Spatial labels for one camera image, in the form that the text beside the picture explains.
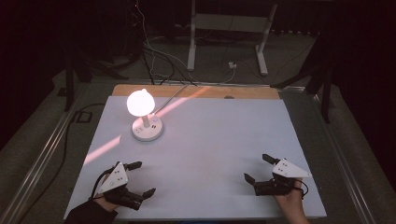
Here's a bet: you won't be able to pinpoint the grey lamp cable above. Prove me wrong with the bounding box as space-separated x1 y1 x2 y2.
154 83 191 117

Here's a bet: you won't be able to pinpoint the white floor cable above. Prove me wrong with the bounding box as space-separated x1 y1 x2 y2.
135 0 236 86

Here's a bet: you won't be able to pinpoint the long black floor cable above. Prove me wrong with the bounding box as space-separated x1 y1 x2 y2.
17 102 107 224

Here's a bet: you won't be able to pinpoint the black square floor plate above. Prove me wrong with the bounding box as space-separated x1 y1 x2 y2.
75 110 93 124

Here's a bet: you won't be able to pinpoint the black stand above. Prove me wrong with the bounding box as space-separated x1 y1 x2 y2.
62 43 132 114
269 27 337 125

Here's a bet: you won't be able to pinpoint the white metal stand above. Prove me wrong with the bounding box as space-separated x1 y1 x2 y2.
186 0 278 77

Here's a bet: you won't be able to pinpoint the white table mat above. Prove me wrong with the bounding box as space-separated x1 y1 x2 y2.
63 94 328 221

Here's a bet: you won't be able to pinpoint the person's left hand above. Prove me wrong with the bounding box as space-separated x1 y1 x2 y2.
92 173 120 214

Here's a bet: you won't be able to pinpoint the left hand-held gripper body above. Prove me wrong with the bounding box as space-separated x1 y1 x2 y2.
97 161 146 211

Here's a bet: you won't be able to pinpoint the hand-held gripper cable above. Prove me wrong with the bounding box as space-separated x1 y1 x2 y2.
293 177 310 200
89 161 121 201

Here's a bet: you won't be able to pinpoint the metal floor rail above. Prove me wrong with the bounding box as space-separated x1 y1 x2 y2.
309 91 379 224
0 82 92 224

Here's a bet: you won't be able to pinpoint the left hand-held gripper cable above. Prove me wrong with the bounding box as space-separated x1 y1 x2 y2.
89 161 121 201

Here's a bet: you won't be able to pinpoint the person's right hand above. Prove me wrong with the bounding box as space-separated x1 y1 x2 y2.
274 179 305 213

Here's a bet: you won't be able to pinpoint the black floor cables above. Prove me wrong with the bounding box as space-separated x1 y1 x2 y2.
140 43 198 87

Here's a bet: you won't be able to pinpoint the right hand-held gripper cable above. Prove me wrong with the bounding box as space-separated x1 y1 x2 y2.
293 177 310 200

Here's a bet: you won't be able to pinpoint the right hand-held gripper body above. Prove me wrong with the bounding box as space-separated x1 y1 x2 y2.
253 158 313 197

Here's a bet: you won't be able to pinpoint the white table lamp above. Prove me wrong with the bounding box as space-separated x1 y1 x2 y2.
125 88 164 143

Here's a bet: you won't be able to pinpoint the wooden table board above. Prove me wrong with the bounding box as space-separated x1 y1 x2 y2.
111 83 282 101

